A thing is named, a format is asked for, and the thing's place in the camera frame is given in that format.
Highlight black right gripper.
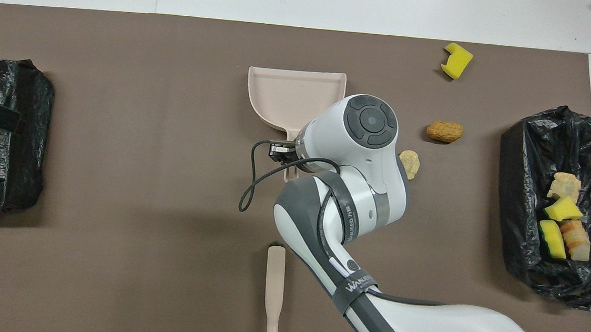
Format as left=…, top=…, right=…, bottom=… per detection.
left=268, top=141, right=298, bottom=164

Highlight beige plastic dustpan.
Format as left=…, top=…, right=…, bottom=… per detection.
left=240, top=66, right=348, bottom=187

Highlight beige hand brush black bristles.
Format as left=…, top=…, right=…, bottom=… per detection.
left=261, top=243, right=288, bottom=332

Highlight pale cracker piece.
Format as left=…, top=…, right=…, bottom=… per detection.
left=546, top=171, right=583, bottom=204
left=397, top=149, right=422, bottom=181

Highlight yellow sponge green backing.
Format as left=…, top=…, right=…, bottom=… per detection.
left=536, top=219, right=570, bottom=261

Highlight plain yellow sponge piece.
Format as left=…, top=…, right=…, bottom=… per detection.
left=543, top=194, right=585, bottom=224

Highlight striped croissant bread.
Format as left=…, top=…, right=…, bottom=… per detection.
left=557, top=219, right=591, bottom=263

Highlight pale flat cracker piece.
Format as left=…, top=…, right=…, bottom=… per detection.
left=397, top=149, right=422, bottom=181

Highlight brown bread nugget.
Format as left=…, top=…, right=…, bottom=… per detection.
left=426, top=119, right=464, bottom=144

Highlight brown table mat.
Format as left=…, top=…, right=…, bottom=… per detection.
left=0, top=2, right=591, bottom=332

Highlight notched yellow sponge piece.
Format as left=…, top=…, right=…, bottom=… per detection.
left=440, top=42, right=474, bottom=81

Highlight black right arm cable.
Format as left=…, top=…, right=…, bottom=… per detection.
left=232, top=138, right=455, bottom=307

